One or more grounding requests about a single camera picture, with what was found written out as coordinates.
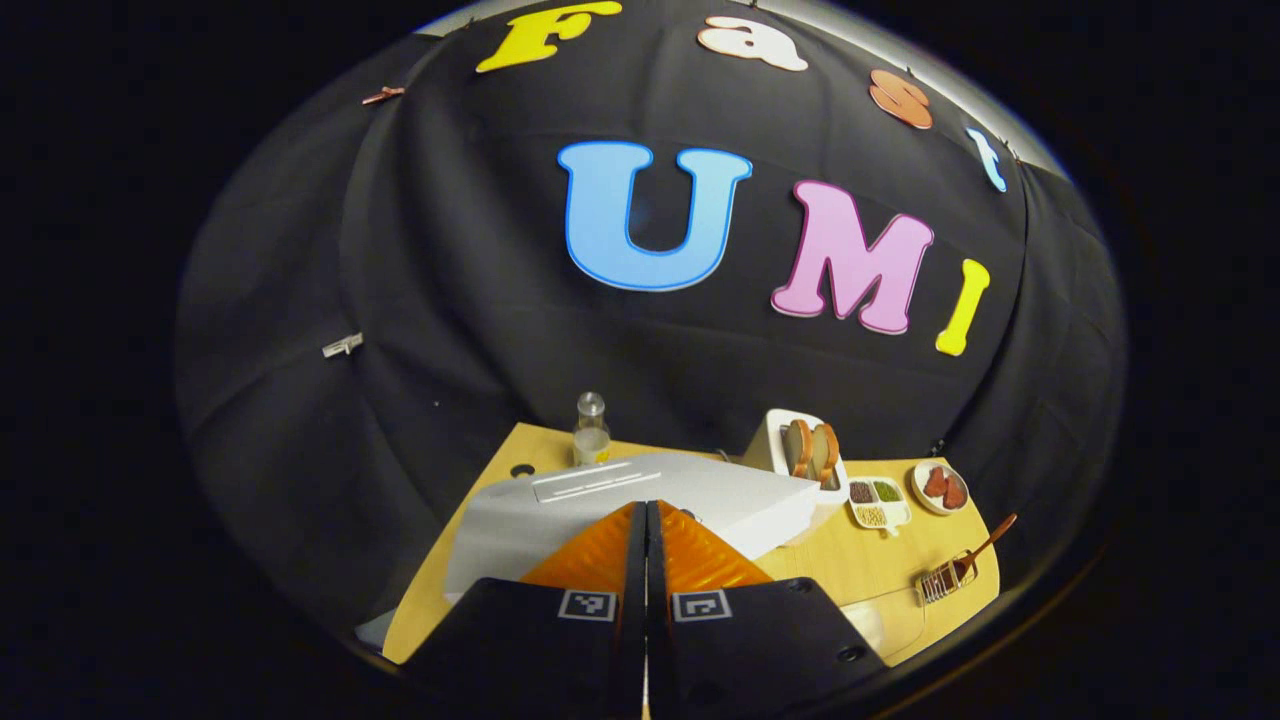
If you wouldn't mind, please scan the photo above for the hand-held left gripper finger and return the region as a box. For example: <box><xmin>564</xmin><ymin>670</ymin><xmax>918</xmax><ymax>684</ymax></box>
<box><xmin>645</xmin><ymin>500</ymin><xmax>886</xmax><ymax>720</ymax></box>
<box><xmin>405</xmin><ymin>500</ymin><xmax>648</xmax><ymax>720</ymax></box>

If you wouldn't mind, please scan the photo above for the white rice cooker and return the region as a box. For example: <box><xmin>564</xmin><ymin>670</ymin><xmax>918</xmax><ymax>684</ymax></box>
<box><xmin>445</xmin><ymin>452</ymin><xmax>823</xmax><ymax>601</ymax></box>

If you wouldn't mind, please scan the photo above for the clear rice container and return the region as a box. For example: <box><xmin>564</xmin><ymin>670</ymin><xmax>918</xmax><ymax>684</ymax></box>
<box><xmin>840</xmin><ymin>585</ymin><xmax>936</xmax><ymax>659</ymax></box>

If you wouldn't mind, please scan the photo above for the clear chopstick holder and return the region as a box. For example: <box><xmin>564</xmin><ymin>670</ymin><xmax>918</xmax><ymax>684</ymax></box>
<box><xmin>917</xmin><ymin>552</ymin><xmax>979</xmax><ymax>606</ymax></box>

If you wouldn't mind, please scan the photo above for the brown wooden spoon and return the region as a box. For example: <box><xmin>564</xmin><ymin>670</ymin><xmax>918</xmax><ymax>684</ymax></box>
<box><xmin>952</xmin><ymin>513</ymin><xmax>1019</xmax><ymax>583</ymax></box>

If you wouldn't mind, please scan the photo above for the clear glass bottle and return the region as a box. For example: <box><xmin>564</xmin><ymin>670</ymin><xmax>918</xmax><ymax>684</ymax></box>
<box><xmin>572</xmin><ymin>392</ymin><xmax>613</xmax><ymax>467</ymax></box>

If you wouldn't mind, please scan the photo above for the white toaster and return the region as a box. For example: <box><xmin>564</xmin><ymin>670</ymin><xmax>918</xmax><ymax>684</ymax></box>
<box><xmin>745</xmin><ymin>408</ymin><xmax>851</xmax><ymax>521</ymax></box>

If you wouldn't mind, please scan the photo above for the white divided grain dish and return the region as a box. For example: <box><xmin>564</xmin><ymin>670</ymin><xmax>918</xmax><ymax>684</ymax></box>
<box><xmin>848</xmin><ymin>476</ymin><xmax>913</xmax><ymax>536</ymax></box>

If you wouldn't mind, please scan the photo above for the white round plate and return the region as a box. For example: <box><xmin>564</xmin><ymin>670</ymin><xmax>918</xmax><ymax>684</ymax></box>
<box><xmin>912</xmin><ymin>459</ymin><xmax>970</xmax><ymax>516</ymax></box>

